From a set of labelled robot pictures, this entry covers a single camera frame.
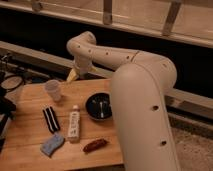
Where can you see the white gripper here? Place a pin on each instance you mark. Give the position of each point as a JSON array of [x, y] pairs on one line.
[[82, 65]]

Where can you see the white bottle with label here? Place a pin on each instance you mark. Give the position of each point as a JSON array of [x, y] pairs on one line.
[[73, 134]]

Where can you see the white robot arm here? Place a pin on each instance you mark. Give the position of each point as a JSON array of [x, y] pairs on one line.
[[137, 89]]

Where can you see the dark blue bowl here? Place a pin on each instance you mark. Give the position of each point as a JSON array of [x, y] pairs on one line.
[[98, 106]]

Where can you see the black white striped cloth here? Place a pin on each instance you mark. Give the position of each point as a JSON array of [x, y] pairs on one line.
[[51, 119]]

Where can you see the wooden board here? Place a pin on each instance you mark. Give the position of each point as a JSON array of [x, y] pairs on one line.
[[28, 130]]

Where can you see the black equipment at left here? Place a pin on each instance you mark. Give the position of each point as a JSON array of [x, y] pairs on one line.
[[6, 109]]

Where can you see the red brown sausage toy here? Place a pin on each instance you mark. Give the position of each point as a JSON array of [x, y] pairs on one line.
[[95, 145]]

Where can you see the round black ring object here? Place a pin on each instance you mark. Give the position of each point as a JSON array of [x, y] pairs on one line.
[[12, 82]]

